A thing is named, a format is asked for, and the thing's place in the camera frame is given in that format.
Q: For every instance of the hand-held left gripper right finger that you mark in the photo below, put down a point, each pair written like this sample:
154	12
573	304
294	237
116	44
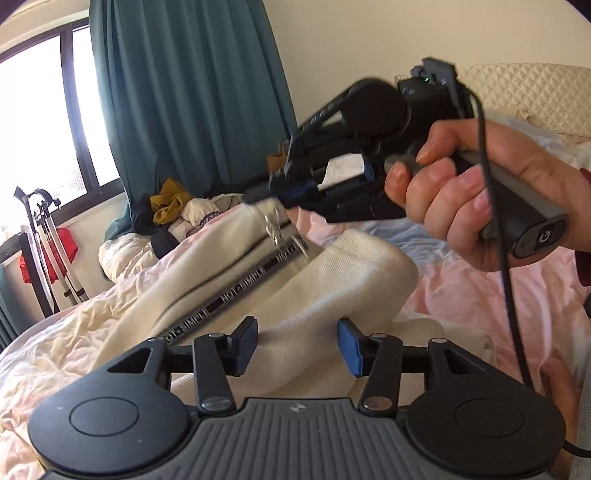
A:
353	346

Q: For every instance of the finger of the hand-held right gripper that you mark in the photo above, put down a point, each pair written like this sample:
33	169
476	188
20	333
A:
304	138
300	194

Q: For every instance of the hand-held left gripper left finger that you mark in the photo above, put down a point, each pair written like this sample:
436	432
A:
244	341

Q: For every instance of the cream zip jacket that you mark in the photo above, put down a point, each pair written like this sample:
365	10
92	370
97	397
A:
323	300

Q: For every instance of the person's right forearm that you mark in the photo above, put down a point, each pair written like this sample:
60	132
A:
585	207

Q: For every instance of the person's right hand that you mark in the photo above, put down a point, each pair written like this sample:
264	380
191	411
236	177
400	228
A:
438	203

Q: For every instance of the brown paper bag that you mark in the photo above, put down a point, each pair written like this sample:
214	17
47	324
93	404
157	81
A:
276	161

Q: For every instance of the white printed garment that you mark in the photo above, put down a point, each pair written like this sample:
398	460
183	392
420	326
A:
203	214

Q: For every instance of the teal curtain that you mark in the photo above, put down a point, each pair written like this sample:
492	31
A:
7	314
184	92

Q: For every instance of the dark garment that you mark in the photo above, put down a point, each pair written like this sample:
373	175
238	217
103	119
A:
159	242

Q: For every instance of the mustard yellow garment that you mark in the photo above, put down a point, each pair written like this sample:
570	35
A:
168	198

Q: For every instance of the quilted cream headboard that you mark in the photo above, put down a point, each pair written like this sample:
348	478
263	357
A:
531	87

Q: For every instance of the red cloth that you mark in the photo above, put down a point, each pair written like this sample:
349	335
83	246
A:
69	244

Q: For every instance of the person's bare leg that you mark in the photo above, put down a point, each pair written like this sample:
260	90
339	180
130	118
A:
561	406

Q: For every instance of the black metal stand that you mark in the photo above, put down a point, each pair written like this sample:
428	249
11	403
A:
32	217

